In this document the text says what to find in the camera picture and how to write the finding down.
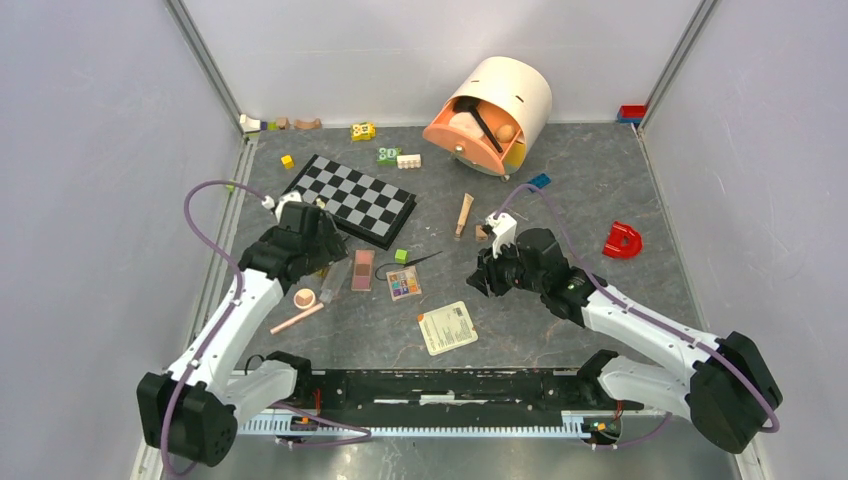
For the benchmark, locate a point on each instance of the yellow owl toy block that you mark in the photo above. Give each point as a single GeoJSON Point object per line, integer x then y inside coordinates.
{"type": "Point", "coordinates": [364, 131]}

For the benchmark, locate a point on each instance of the colourful eyeshadow palette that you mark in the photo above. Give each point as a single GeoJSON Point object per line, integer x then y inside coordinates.
{"type": "Point", "coordinates": [403, 283]}

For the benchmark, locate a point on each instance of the yellow small cube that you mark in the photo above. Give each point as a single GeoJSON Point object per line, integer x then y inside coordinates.
{"type": "Point", "coordinates": [287, 162]}

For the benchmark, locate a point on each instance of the cream round drawer cabinet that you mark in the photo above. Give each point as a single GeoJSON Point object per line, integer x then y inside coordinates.
{"type": "Point", "coordinates": [514, 86]}

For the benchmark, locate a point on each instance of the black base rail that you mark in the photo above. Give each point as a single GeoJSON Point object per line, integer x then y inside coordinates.
{"type": "Point", "coordinates": [422, 398]}

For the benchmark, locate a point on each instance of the pink blush palette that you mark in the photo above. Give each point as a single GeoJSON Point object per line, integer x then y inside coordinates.
{"type": "Point", "coordinates": [363, 266]}

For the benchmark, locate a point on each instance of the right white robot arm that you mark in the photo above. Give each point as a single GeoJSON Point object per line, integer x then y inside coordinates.
{"type": "Point", "coordinates": [722, 385]}

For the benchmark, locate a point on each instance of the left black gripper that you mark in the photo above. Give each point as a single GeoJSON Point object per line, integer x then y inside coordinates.
{"type": "Point", "coordinates": [330, 248]}

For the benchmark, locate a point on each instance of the wooden arch block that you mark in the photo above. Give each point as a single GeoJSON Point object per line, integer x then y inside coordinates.
{"type": "Point", "coordinates": [308, 124]}

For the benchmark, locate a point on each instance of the small orange sponge ball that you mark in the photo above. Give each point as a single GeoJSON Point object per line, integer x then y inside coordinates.
{"type": "Point", "coordinates": [505, 133]}

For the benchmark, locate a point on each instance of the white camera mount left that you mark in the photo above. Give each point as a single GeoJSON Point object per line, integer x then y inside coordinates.
{"type": "Point", "coordinates": [276, 206]}

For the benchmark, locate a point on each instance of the wooden handled makeup tool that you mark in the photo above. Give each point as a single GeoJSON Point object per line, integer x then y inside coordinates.
{"type": "Point", "coordinates": [463, 216]}

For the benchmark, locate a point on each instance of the red blue brick stack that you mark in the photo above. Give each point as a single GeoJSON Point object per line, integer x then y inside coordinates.
{"type": "Point", "coordinates": [632, 114]}

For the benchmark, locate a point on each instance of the small green cube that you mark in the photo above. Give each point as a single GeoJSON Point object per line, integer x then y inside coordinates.
{"type": "Point", "coordinates": [401, 256]}

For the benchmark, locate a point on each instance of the black white checkerboard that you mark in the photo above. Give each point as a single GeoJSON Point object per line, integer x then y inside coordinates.
{"type": "Point", "coordinates": [367, 208]}

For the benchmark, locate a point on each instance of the white corner bracket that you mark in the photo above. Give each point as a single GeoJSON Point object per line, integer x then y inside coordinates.
{"type": "Point", "coordinates": [249, 125]}

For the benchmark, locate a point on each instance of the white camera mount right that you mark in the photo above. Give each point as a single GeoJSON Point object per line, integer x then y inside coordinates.
{"type": "Point", "coordinates": [501, 229]}

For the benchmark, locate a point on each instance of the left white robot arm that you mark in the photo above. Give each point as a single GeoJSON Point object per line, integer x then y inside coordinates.
{"type": "Point", "coordinates": [193, 409]}

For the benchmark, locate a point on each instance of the red plastic toy piece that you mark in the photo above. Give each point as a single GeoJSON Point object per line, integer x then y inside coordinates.
{"type": "Point", "coordinates": [623, 242]}

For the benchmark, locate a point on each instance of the small wooden cube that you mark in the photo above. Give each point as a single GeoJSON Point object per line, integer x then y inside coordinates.
{"type": "Point", "coordinates": [480, 233]}

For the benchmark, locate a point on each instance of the black makeup brush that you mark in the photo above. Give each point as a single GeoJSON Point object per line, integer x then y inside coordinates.
{"type": "Point", "coordinates": [470, 105]}

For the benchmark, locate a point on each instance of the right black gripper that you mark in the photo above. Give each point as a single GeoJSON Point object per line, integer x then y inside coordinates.
{"type": "Point", "coordinates": [485, 278]}

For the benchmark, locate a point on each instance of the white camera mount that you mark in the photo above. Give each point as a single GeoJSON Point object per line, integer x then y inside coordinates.
{"type": "Point", "coordinates": [276, 206]}
{"type": "Point", "coordinates": [501, 229]}

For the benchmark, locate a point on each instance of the small round blush pot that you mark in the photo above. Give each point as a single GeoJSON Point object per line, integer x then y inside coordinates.
{"type": "Point", "coordinates": [304, 299]}

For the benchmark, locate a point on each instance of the green number block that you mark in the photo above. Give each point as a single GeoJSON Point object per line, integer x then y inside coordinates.
{"type": "Point", "coordinates": [388, 155]}

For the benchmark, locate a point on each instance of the blue lego brick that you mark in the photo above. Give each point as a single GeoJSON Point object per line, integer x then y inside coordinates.
{"type": "Point", "coordinates": [540, 181]}

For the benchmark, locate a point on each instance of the black tweezers with loop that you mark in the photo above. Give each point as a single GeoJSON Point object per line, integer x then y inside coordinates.
{"type": "Point", "coordinates": [409, 263]}

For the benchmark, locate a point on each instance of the white lego brick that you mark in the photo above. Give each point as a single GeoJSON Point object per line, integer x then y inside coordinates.
{"type": "Point", "coordinates": [409, 161]}

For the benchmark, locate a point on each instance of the orange top drawer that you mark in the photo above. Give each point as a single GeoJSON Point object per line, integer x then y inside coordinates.
{"type": "Point", "coordinates": [480, 154]}

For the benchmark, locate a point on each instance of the white paper sachet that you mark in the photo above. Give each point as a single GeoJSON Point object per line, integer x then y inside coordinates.
{"type": "Point", "coordinates": [447, 328]}

